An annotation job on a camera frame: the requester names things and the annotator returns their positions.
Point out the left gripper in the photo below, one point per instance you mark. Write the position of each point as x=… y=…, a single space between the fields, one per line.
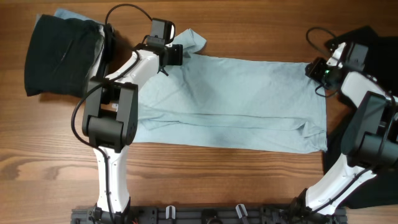
x=177 y=57

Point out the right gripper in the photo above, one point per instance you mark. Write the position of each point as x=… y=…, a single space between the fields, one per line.
x=315 y=66

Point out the light blue t-shirt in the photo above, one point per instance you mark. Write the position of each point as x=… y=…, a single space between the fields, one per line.
x=232 y=103

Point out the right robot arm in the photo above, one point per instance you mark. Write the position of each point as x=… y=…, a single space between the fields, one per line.
x=366 y=146

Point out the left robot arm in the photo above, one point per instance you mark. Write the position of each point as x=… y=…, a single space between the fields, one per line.
x=110 y=116

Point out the black shirt on right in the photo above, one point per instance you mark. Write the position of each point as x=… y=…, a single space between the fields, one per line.
x=380 y=62

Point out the folded black shirt on stack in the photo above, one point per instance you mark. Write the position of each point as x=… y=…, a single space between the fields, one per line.
x=62 y=55

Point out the folded light blue shirt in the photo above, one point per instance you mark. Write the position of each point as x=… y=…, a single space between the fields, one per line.
x=61 y=17

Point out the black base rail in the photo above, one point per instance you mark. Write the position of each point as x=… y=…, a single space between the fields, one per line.
x=260 y=215

